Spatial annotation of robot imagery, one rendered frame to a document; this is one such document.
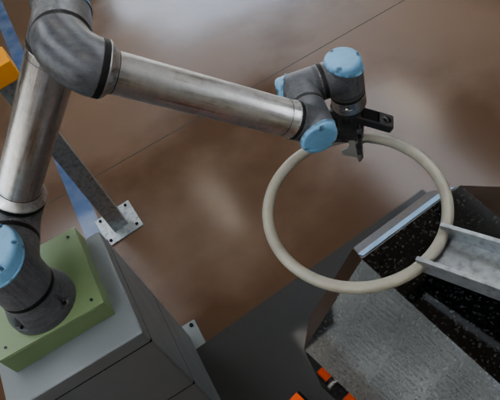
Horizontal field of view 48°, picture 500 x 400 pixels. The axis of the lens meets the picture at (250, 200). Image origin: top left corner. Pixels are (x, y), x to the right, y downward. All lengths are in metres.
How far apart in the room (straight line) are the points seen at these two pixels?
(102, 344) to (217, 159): 1.58
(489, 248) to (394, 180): 1.32
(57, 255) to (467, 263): 1.11
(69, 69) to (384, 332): 0.97
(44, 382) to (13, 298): 0.27
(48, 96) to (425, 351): 1.04
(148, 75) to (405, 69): 2.21
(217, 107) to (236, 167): 1.73
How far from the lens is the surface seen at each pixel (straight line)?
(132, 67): 1.12
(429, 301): 1.45
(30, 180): 1.47
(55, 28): 1.12
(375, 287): 1.38
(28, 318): 1.58
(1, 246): 1.46
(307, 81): 1.39
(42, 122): 1.34
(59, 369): 1.64
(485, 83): 3.09
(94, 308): 1.58
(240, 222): 2.69
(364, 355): 1.56
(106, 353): 1.59
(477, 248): 1.44
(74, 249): 1.71
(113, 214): 2.83
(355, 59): 1.40
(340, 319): 1.58
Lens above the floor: 2.16
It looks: 52 degrees down
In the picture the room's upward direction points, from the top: 23 degrees counter-clockwise
